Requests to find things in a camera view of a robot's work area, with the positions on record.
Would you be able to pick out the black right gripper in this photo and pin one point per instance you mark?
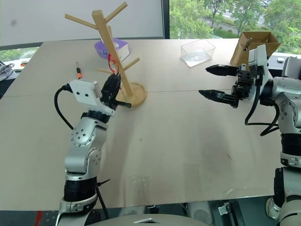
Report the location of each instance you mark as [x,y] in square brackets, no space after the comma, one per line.
[245,82]

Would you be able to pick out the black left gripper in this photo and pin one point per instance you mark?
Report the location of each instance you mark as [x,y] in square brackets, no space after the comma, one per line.
[109,103]

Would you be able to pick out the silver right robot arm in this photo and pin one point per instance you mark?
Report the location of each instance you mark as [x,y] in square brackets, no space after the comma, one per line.
[288,107]

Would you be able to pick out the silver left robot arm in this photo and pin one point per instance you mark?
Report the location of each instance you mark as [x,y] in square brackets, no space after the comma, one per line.
[81,137]

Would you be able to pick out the wooden tree stand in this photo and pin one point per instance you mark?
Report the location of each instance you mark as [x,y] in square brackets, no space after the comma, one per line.
[110,47]

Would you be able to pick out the brown cardboard box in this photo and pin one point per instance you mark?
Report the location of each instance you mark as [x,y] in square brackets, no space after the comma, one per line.
[240,50]

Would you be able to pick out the clear plastic container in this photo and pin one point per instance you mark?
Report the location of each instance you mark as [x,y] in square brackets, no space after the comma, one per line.
[197,55]

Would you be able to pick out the orange and black screwdriver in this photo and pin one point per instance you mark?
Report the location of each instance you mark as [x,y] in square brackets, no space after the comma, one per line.
[79,74]

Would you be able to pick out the purple tissue box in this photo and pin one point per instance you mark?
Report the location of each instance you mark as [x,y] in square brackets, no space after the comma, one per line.
[121,47]

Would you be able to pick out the dark side desk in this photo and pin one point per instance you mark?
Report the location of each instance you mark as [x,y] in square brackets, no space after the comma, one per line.
[276,67]

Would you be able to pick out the small white device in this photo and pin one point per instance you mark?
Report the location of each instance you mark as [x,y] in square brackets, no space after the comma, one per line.
[280,59]

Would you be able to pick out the white window blind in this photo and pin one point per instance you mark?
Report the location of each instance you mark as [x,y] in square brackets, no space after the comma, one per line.
[70,14]

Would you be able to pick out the small orange and white tool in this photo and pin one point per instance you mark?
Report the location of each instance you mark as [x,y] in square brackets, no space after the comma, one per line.
[22,64]

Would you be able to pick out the metal clasp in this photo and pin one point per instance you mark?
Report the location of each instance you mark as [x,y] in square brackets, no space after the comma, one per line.
[224,209]

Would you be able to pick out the grey rounded shape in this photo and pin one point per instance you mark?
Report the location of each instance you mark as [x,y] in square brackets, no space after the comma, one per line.
[197,210]

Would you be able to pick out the silver robot torso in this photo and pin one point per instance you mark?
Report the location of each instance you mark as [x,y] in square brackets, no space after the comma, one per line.
[150,221]

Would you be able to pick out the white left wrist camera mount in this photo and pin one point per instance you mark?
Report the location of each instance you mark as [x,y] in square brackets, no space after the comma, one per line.
[84,90]

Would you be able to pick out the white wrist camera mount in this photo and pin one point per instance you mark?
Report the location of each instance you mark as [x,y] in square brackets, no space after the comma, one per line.
[84,90]
[262,62]

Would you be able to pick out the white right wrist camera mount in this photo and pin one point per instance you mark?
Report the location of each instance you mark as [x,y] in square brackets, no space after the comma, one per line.
[262,62]

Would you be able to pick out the black window frame post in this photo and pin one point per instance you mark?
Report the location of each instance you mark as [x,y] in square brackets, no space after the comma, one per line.
[165,18]

